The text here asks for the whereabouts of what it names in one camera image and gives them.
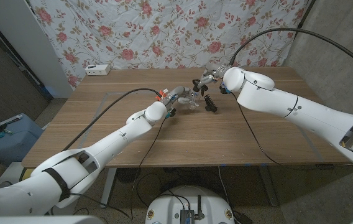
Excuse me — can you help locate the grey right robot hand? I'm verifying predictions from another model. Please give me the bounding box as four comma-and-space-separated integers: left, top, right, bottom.
199, 63, 232, 90

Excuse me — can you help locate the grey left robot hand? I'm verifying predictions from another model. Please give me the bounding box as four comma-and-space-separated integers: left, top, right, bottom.
160, 86, 201, 110

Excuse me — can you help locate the clear plastic bottle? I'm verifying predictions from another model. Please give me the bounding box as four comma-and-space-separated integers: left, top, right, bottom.
182, 90, 201, 110

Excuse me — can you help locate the black trigger spray top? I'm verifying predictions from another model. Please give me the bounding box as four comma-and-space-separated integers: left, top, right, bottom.
191, 78, 209, 96

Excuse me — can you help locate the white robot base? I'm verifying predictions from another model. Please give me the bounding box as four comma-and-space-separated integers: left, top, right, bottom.
144, 185, 236, 224

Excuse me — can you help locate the black hair clip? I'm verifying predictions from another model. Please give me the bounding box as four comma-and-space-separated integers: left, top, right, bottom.
204, 94, 218, 113

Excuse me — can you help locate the floral backdrop cloth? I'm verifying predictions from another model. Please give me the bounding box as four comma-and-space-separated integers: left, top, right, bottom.
29, 0, 309, 90

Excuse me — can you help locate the white power strip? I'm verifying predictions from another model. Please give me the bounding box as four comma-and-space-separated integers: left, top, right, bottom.
85, 64, 111, 77

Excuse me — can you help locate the black floor fan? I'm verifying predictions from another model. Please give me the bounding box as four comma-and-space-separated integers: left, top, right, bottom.
116, 167, 142, 184

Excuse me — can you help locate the black pole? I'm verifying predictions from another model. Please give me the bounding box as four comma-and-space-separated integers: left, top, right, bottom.
294, 0, 316, 40

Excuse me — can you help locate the black antenna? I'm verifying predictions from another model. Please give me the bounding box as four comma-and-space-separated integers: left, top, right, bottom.
195, 195, 204, 221

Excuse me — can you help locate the white table leg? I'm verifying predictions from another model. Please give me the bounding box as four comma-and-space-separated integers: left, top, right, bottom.
99, 167, 117, 209

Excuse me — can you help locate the grey table leg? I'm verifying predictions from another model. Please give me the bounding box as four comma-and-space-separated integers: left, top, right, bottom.
257, 165, 279, 208

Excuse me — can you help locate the white panel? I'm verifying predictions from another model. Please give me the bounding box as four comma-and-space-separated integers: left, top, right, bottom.
0, 0, 74, 99

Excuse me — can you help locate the blue case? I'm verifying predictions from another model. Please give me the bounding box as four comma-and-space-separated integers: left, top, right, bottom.
0, 113, 45, 167

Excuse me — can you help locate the yellow and black item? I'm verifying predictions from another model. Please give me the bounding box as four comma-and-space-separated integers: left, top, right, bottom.
21, 167, 37, 182

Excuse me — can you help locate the white and black tool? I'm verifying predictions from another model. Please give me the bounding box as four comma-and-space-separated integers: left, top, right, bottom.
0, 114, 24, 135

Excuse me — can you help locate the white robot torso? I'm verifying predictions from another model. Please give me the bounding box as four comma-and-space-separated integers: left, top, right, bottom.
0, 214, 106, 224

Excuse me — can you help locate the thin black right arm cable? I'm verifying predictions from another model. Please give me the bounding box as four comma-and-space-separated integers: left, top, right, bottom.
231, 91, 353, 171

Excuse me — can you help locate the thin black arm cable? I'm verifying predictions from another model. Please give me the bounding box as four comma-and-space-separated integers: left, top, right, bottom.
231, 91, 353, 171
129, 116, 168, 220

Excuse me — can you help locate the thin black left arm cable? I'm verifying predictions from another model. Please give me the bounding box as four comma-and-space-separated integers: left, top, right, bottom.
129, 116, 168, 220

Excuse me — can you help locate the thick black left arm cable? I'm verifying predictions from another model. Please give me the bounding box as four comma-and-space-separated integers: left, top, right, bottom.
62, 87, 163, 152

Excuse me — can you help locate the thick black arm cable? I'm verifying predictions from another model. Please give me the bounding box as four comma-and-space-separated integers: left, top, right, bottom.
228, 27, 353, 77
62, 87, 163, 152

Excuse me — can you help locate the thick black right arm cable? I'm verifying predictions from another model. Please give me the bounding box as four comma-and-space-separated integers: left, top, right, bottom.
228, 27, 353, 77

